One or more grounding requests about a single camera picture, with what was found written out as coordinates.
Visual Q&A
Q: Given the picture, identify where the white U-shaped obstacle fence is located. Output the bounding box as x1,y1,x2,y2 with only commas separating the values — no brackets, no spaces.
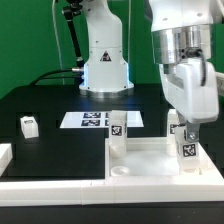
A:
0,139,224,208

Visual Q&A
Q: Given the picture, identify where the grey hanging cable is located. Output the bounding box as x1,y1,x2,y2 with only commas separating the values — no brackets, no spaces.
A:
51,0,66,86

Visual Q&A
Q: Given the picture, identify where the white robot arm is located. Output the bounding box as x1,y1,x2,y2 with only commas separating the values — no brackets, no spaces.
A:
80,0,224,142

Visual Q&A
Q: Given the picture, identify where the white fiducial marker sheet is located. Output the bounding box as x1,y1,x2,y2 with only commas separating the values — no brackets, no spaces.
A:
60,111,144,129

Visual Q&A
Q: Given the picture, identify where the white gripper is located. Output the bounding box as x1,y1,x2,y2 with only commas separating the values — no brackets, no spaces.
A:
159,61,219,142

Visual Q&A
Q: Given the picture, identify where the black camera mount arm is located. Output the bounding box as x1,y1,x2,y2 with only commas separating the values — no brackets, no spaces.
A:
62,0,84,68

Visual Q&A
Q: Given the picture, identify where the black cable at base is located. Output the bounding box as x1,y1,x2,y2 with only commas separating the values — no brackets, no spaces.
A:
29,67,84,87

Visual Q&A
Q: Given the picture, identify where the white square table top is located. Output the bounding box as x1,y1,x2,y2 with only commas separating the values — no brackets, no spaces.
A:
105,137,221,178

